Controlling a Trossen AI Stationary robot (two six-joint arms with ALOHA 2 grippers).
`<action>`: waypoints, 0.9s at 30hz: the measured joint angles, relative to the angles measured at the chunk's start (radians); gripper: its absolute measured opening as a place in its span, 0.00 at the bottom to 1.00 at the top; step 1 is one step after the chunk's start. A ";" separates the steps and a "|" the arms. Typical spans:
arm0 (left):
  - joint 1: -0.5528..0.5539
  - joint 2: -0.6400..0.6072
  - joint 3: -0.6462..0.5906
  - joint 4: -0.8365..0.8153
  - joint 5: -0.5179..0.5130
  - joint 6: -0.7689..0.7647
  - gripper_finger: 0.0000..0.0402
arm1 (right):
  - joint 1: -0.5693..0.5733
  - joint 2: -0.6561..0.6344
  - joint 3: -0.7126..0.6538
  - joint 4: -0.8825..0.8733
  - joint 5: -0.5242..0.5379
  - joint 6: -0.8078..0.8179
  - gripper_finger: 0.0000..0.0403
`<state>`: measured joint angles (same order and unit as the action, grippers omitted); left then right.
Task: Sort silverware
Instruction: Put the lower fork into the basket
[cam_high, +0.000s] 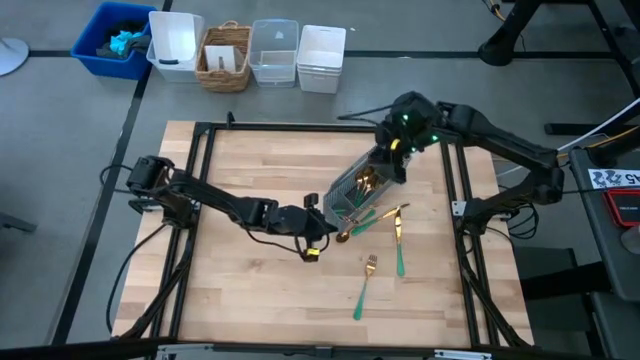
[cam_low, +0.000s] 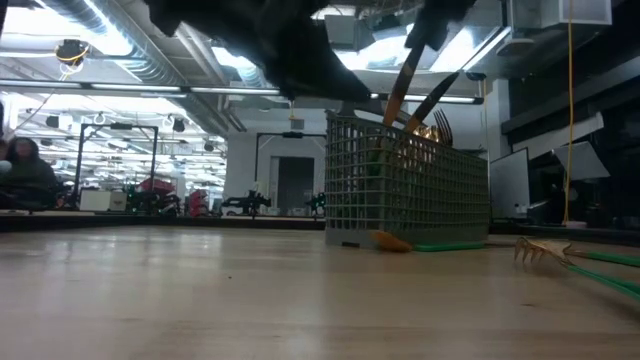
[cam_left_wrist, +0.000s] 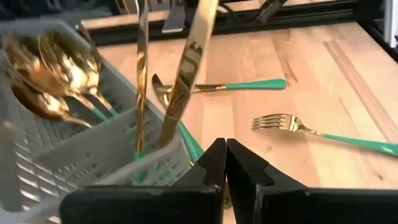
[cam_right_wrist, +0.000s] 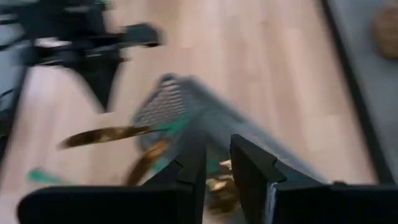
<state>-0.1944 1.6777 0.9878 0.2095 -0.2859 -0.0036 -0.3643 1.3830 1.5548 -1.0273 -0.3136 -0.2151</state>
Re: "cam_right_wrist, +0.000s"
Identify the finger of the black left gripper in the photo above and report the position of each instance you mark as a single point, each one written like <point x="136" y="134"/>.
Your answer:
<point x="101" y="84"/>
<point x="143" y="35"/>

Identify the black metal table frame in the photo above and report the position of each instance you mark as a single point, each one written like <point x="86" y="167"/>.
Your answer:
<point x="357" y="93"/>

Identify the wicker basket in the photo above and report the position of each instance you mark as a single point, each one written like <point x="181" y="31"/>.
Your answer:
<point x="387" y="31"/>

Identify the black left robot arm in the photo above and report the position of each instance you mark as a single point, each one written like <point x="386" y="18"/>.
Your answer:
<point x="15" y="31"/>

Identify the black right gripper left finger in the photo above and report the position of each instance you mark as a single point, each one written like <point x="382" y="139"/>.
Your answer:
<point x="124" y="205"/>

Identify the grey mesh cutlery caddy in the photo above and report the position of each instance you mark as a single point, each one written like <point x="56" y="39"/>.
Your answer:
<point x="224" y="118"/>

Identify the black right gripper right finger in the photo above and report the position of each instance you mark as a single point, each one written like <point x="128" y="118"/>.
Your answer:
<point x="311" y="205"/>

